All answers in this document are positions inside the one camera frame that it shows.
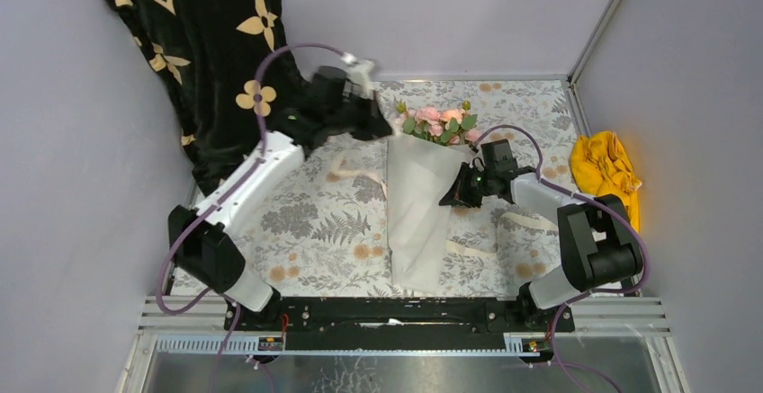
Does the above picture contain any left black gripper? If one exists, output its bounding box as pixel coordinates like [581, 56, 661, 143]
[323, 90, 392, 142]

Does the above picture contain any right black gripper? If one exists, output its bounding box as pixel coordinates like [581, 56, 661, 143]
[439, 163, 495, 210]

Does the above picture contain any cream printed ribbon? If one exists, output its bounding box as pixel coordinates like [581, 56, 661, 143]
[329, 151, 558, 256]

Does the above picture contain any pink fake flower bouquet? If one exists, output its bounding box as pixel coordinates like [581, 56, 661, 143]
[394, 101, 482, 147]

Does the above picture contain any white translucent wrapping paper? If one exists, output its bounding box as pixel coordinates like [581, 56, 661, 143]
[386, 135, 472, 295]

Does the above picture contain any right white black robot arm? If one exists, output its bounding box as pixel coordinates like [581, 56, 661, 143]
[439, 141, 646, 332]

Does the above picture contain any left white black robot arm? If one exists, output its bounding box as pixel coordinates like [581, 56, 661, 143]
[168, 60, 393, 331]

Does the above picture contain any black blanket with cream flowers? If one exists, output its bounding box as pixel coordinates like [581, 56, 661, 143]
[104, 0, 308, 194]

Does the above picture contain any yellow cloth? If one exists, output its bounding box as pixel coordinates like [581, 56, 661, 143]
[570, 131, 642, 232]

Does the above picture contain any floral patterned table mat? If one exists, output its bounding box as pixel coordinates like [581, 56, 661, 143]
[234, 80, 579, 297]

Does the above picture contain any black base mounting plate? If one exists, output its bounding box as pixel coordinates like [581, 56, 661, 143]
[224, 297, 576, 353]

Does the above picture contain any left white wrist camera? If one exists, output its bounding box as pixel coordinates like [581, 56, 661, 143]
[341, 52, 376, 100]

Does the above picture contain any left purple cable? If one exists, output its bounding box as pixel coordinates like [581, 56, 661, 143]
[156, 42, 359, 393]

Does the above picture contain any purple cable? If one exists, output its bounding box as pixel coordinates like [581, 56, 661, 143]
[156, 42, 359, 393]
[473, 123, 652, 393]

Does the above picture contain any aluminium frame rail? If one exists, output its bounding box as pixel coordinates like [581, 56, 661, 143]
[117, 296, 687, 392]

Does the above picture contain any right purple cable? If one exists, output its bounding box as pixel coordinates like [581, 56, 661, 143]
[473, 123, 652, 393]

